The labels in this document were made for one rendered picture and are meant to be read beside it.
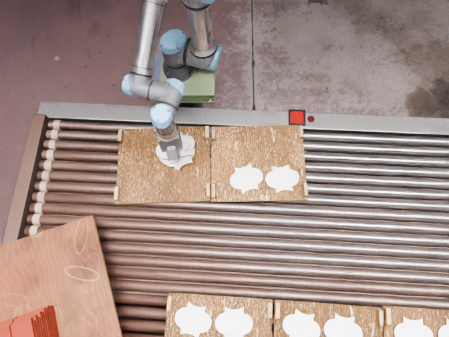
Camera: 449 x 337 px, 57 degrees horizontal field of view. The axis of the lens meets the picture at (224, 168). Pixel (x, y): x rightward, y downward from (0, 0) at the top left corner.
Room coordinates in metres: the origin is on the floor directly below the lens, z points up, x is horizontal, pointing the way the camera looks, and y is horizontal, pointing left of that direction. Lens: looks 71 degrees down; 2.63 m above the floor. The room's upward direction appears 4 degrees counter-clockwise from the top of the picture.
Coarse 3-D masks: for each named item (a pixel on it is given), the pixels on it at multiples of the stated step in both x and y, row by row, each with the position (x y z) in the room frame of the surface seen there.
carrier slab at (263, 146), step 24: (216, 144) 0.71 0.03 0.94; (240, 144) 0.70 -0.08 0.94; (264, 144) 0.69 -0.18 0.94; (288, 144) 0.68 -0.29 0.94; (216, 168) 0.60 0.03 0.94; (264, 168) 0.58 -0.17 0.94; (216, 192) 0.49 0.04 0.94; (240, 192) 0.48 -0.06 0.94; (264, 192) 0.48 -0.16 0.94; (288, 192) 0.47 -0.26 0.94
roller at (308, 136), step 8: (56, 120) 0.90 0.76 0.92; (56, 128) 0.87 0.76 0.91; (64, 128) 0.86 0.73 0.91; (72, 128) 0.86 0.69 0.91; (80, 128) 0.86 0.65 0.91; (88, 128) 0.85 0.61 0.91; (96, 128) 0.85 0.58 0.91; (104, 128) 0.84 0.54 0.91; (112, 128) 0.84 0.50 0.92; (120, 128) 0.84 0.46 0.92; (128, 128) 0.83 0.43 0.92; (136, 128) 0.83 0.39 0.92; (304, 136) 0.73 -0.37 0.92; (312, 136) 0.72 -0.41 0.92; (320, 136) 0.72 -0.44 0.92; (328, 136) 0.71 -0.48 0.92; (336, 136) 0.71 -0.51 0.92; (344, 136) 0.71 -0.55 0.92; (352, 136) 0.71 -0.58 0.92; (360, 136) 0.70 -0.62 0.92; (368, 136) 0.70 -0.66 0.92; (376, 136) 0.70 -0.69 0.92; (384, 136) 0.69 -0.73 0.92; (392, 136) 0.69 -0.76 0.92; (400, 136) 0.69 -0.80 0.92; (408, 136) 0.69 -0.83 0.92; (416, 136) 0.68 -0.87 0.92; (424, 136) 0.68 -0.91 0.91; (400, 144) 0.66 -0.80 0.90; (408, 144) 0.65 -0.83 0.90; (416, 144) 0.65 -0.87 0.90; (424, 144) 0.65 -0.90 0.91; (432, 144) 0.64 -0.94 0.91; (440, 144) 0.64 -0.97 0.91; (448, 144) 0.63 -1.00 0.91
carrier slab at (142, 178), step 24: (120, 144) 0.75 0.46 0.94; (144, 144) 0.74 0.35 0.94; (120, 168) 0.63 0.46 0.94; (144, 168) 0.62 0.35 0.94; (168, 168) 0.62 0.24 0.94; (192, 168) 0.61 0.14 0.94; (120, 192) 0.53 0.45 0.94; (144, 192) 0.52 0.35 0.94; (168, 192) 0.51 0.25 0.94; (192, 192) 0.50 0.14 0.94
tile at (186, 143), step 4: (184, 136) 0.70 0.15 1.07; (184, 140) 0.69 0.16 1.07; (188, 140) 0.68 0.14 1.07; (184, 144) 0.67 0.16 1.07; (188, 144) 0.67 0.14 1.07; (156, 148) 0.66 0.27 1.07; (160, 148) 0.66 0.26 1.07; (184, 148) 0.65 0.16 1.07; (156, 152) 0.64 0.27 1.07; (160, 152) 0.64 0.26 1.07; (164, 152) 0.64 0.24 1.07; (180, 152) 0.63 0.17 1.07; (184, 152) 0.63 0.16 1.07; (160, 156) 0.62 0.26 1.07; (164, 156) 0.62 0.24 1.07; (180, 156) 0.62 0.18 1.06; (172, 160) 0.60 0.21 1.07
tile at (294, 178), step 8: (272, 168) 0.58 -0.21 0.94; (280, 168) 0.57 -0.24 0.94; (288, 168) 0.57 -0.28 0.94; (272, 176) 0.54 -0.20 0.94; (280, 176) 0.54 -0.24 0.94; (288, 176) 0.54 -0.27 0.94; (296, 176) 0.53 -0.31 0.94; (272, 184) 0.51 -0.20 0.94; (280, 184) 0.50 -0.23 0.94; (288, 184) 0.50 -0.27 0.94; (296, 184) 0.50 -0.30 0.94
